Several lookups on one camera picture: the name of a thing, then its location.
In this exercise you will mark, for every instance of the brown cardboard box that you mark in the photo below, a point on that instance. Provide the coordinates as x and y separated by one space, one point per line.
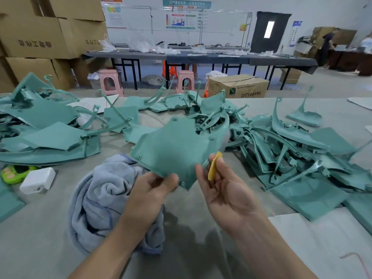
238 87

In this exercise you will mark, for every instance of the stack of brown cardboard boxes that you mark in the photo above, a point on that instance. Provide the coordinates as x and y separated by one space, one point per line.
40 37

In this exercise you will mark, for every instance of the heap of clear plastic bags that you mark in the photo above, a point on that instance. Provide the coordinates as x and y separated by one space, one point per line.
142 47

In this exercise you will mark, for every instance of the white power adapter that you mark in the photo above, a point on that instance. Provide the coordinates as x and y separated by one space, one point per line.
38 180

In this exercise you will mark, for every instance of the white foam sheet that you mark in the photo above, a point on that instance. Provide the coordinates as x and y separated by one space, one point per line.
325 247

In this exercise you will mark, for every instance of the person's left hand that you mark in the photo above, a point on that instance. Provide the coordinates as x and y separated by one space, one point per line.
148 197

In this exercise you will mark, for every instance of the grey-blue wiping cloth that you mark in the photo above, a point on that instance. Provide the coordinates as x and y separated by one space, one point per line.
99 200

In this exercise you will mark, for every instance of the pink plastic stool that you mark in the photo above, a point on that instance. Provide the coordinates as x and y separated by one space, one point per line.
186 80
110 81

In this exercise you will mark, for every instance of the dark door with window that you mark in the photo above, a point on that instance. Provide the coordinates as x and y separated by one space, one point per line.
269 33

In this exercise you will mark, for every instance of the colourful wall poster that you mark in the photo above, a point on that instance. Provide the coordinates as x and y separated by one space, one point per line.
182 19

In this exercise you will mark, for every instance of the pile of green plastic parts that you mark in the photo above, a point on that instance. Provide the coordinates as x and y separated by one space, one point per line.
52 136

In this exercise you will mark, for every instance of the long grey work table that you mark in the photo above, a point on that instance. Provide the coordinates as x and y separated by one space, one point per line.
203 56

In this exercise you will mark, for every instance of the person's right hand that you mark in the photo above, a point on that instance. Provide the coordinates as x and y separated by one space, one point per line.
229 197

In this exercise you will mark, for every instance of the white paper sheet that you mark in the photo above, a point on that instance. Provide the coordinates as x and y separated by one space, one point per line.
87 103

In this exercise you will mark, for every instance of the green and yellow gadget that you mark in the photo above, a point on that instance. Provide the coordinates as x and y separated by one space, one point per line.
14 173

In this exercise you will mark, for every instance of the person's right forearm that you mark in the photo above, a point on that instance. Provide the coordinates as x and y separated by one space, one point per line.
273 252

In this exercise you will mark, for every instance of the single green plastic part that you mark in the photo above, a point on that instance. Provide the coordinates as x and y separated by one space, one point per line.
174 148

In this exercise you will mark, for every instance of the orange object under table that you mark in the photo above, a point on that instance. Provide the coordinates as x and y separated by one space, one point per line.
169 69

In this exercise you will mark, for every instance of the person's left forearm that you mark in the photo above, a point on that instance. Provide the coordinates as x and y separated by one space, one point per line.
107 255

